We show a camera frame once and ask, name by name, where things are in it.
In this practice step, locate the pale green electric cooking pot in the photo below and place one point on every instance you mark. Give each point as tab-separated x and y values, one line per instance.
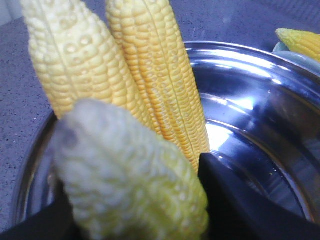
263	121

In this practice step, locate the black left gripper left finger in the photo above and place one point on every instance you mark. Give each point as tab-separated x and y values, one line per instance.
53	221

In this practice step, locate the light green plate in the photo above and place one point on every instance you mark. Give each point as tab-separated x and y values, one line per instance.
281	50

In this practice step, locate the corn cob pale centre left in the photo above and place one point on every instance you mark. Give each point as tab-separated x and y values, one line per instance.
75	57

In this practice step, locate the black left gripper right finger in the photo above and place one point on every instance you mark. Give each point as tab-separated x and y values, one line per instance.
237	212

